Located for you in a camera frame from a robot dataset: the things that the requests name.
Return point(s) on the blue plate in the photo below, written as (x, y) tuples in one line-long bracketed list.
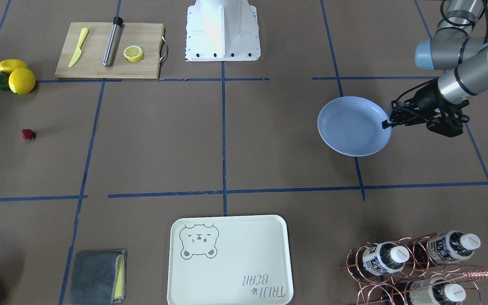
[(352, 126)]

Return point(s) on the cream bear tray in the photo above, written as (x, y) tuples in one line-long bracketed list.
[(230, 260)]

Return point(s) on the copper wire bottle rack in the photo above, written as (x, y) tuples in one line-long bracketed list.
[(392, 289)]

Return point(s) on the lemon half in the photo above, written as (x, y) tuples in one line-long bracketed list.
[(133, 53)]

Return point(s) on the red strawberry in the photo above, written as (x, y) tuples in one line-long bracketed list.
[(28, 134)]

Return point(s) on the wooden cutting board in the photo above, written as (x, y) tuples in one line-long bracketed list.
[(90, 51)]

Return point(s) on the tea bottle white cap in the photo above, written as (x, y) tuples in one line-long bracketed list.
[(382, 259)]

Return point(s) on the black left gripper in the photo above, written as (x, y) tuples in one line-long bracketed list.
[(426, 98)]

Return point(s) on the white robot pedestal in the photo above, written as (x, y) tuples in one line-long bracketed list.
[(222, 30)]

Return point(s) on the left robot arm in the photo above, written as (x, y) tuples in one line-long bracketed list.
[(439, 102)]

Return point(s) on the yellow plastic knife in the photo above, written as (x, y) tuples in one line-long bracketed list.
[(78, 51)]

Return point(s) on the grey folded cloth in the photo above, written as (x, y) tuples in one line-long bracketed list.
[(98, 278)]

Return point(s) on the yellow lemon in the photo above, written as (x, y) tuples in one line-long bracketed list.
[(9, 65), (21, 81)]

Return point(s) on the metal rod black cap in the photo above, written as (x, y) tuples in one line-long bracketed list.
[(108, 59)]

